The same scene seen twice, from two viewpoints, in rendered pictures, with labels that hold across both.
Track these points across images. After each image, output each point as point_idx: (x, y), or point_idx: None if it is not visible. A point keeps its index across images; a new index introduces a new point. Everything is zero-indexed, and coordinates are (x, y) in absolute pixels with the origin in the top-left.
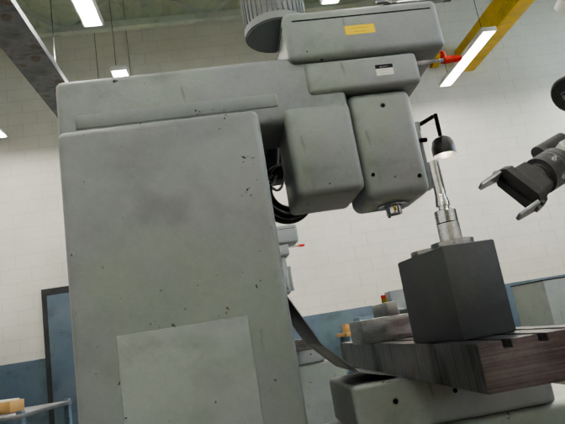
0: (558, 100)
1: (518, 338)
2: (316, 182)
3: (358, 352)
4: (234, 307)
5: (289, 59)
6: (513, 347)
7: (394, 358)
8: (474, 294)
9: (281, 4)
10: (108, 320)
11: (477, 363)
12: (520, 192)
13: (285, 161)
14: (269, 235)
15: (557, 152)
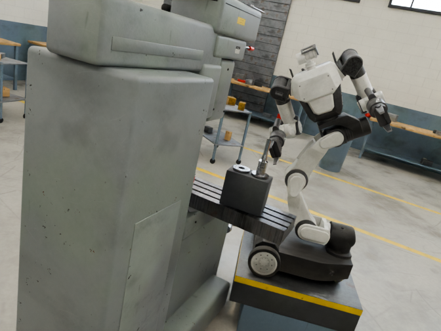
0: (273, 92)
1: (288, 226)
2: None
3: None
4: (178, 196)
5: (215, 29)
6: (287, 229)
7: (192, 200)
8: (265, 199)
9: None
10: (133, 215)
11: (279, 235)
12: (273, 150)
13: None
14: (197, 157)
15: (284, 134)
